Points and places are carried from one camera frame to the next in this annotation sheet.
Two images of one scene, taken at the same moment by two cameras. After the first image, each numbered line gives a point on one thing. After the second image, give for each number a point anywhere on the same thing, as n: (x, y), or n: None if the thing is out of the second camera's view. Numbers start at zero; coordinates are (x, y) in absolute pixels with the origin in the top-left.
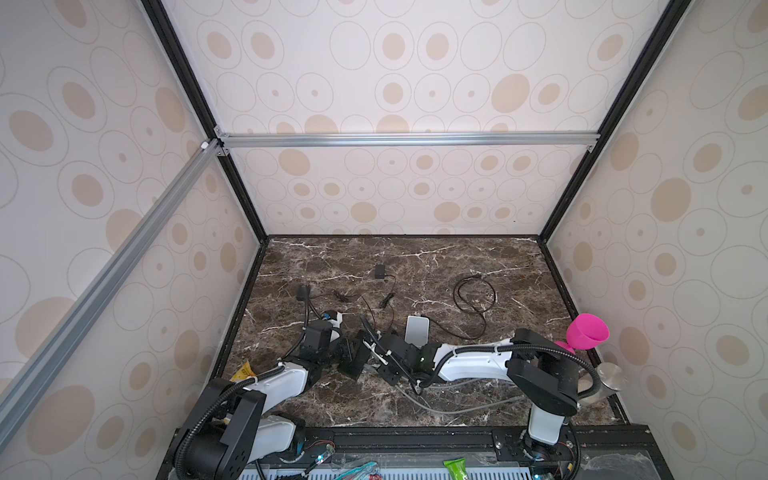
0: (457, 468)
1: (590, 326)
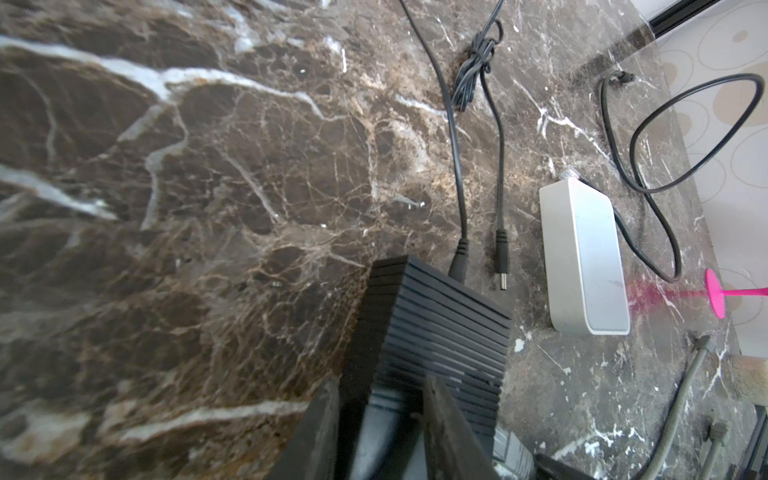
0: None
1: (717, 295)
